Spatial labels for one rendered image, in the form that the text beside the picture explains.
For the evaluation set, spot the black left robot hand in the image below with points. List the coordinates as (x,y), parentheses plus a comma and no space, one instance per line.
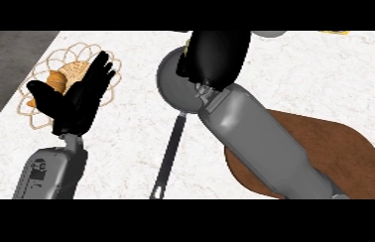
(78,103)

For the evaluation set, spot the yellow squash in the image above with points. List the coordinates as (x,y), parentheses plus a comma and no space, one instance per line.
(186,47)

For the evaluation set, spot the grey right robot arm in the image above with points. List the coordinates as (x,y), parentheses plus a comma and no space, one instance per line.
(259,137)

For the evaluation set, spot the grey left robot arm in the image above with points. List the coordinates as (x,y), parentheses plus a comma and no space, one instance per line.
(50,173)

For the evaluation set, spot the grey frying pan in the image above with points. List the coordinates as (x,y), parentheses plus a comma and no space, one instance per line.
(170,84)

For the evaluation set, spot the brown wooden cutting board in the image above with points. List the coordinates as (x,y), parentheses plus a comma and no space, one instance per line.
(337,153)

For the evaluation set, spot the orange croissant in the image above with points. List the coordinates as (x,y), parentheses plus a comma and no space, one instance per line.
(56,81)

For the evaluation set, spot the tan round bread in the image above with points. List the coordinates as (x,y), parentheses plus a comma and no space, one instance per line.
(77,70)

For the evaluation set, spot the grey round object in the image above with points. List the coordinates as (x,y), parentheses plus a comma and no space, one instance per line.
(269,33)

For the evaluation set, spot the yellow object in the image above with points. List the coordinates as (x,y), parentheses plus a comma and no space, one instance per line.
(334,32)

